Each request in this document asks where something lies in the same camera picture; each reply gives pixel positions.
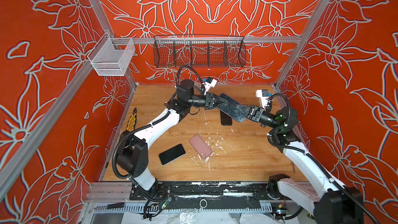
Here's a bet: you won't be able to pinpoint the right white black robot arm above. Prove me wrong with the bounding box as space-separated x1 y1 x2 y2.
236 93 379 224

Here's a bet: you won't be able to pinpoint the clear plastic bin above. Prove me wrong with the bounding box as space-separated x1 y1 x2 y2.
88 33 136 76

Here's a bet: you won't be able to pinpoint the black screwdriver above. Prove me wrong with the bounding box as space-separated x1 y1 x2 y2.
94 202 125 210

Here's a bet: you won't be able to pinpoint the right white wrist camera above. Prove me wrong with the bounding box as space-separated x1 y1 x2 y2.
256 89 269 110

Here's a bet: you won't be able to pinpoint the black phone case with holes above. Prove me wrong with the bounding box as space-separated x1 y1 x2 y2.
220 93 249 123

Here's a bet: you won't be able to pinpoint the pink phone case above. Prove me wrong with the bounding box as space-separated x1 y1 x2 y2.
189 135 212 159

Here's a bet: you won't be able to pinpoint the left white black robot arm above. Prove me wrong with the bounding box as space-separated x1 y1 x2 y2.
112 65 226 192

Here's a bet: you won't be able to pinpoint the grey slotted cable duct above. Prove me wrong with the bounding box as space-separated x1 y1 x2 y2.
96 199 273 214

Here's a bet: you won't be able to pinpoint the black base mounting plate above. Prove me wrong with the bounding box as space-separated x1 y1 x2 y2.
129 180 296 201

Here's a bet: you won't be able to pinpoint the yellow black pliers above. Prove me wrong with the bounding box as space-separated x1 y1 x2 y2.
126 107 137 131

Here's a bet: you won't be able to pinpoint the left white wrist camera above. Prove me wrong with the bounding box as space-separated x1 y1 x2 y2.
202 77 217 95

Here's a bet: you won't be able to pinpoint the black phone near left base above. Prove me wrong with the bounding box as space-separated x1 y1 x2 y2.
159 144 186 166

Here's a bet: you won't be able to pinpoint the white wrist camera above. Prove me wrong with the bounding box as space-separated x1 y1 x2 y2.
256 89 269 110
202 77 217 95

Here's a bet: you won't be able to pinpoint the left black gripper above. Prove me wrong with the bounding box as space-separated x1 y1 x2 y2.
186 94 226 110

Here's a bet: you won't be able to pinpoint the black wire basket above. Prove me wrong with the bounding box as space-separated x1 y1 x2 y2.
153 35 247 68

